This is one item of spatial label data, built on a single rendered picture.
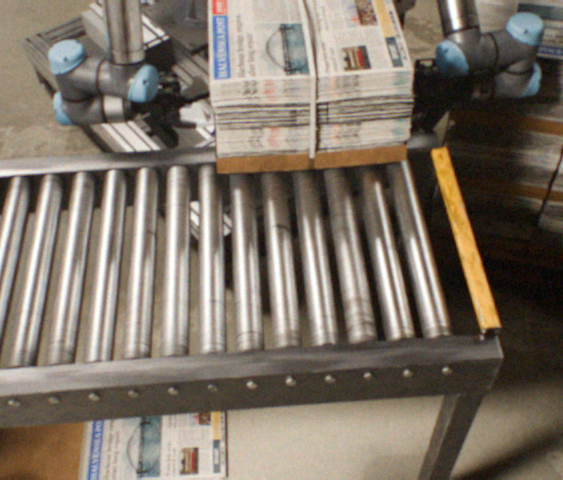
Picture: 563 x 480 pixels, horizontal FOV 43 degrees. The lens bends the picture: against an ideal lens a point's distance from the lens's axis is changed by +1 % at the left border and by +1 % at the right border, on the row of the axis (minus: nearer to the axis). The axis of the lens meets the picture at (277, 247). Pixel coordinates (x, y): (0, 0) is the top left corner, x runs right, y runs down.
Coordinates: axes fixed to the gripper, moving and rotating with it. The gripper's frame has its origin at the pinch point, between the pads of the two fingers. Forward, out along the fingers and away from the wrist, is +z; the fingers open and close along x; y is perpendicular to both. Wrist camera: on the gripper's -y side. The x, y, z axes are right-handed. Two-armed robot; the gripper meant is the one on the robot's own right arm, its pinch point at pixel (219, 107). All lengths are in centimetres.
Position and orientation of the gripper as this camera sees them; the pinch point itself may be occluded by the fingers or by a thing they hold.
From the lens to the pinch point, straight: 163.3
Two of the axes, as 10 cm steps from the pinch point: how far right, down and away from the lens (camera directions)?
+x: -0.6, -7.4, 6.7
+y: -0.3, -6.7, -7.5
